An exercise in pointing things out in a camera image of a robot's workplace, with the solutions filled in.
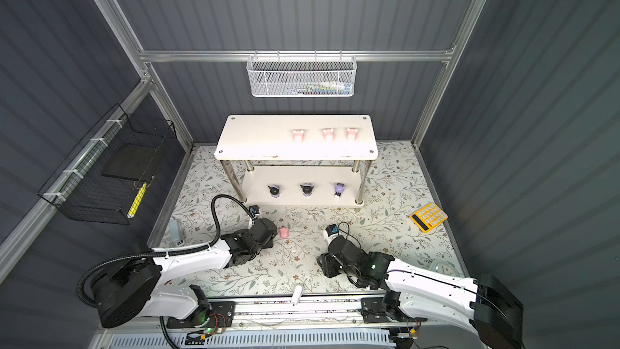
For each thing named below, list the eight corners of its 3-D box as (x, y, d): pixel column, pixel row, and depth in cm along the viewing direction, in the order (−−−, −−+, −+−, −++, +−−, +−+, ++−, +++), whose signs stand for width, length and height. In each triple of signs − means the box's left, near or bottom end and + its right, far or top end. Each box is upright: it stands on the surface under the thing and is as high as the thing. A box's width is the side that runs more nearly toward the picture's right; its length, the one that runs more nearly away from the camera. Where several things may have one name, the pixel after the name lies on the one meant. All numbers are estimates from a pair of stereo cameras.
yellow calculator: (424, 235, 92) (426, 233, 90) (408, 216, 97) (409, 214, 95) (448, 220, 96) (450, 217, 94) (431, 203, 101) (433, 200, 99)
